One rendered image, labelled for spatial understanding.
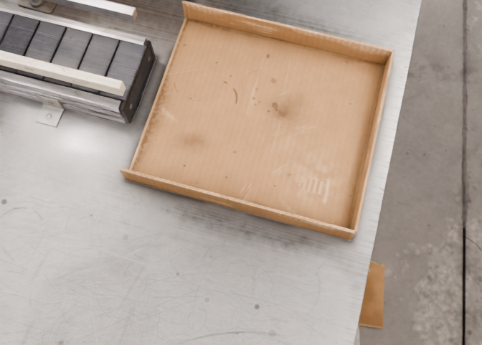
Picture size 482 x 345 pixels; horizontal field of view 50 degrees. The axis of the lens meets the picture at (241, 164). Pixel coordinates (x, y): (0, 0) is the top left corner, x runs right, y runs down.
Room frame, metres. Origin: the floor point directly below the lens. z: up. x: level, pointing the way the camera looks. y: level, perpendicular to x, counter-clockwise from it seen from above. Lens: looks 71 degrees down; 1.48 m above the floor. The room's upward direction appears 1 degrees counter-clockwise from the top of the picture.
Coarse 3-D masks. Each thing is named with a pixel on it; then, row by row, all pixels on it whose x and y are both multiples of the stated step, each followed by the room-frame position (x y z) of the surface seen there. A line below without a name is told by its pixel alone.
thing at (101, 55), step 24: (0, 24) 0.42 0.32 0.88; (24, 24) 0.41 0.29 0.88; (48, 24) 0.41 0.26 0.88; (0, 48) 0.38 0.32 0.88; (24, 48) 0.38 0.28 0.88; (48, 48) 0.38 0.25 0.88; (72, 48) 0.38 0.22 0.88; (96, 48) 0.38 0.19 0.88; (120, 48) 0.37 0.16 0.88; (144, 48) 0.37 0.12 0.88; (24, 72) 0.34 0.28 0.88; (96, 72) 0.34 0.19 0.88; (120, 72) 0.34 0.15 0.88; (120, 96) 0.30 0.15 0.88
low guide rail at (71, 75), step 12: (0, 60) 0.34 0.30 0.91; (12, 60) 0.34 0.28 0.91; (24, 60) 0.34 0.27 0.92; (36, 60) 0.34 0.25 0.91; (36, 72) 0.33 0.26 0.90; (48, 72) 0.32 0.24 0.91; (60, 72) 0.32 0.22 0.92; (72, 72) 0.32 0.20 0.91; (84, 72) 0.32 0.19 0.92; (84, 84) 0.31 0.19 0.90; (96, 84) 0.30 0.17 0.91; (108, 84) 0.30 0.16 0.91; (120, 84) 0.30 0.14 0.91
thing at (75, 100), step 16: (32, 16) 0.43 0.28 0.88; (48, 16) 0.43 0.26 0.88; (96, 32) 0.40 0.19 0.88; (112, 32) 0.40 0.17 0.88; (144, 64) 0.36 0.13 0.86; (0, 80) 0.34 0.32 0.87; (16, 80) 0.33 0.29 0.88; (32, 80) 0.33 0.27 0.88; (144, 80) 0.35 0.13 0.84; (32, 96) 0.33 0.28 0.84; (48, 96) 0.32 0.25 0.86; (64, 96) 0.31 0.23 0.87; (80, 96) 0.31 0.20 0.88; (96, 96) 0.31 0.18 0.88; (128, 96) 0.31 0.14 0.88; (96, 112) 0.30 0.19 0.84; (112, 112) 0.29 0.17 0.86; (128, 112) 0.29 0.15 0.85
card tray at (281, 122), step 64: (192, 64) 0.38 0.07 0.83; (256, 64) 0.37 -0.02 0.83; (320, 64) 0.37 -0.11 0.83; (384, 64) 0.37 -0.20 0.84; (192, 128) 0.28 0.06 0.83; (256, 128) 0.27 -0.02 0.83; (320, 128) 0.27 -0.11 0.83; (192, 192) 0.18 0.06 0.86; (256, 192) 0.18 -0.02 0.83; (320, 192) 0.18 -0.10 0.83
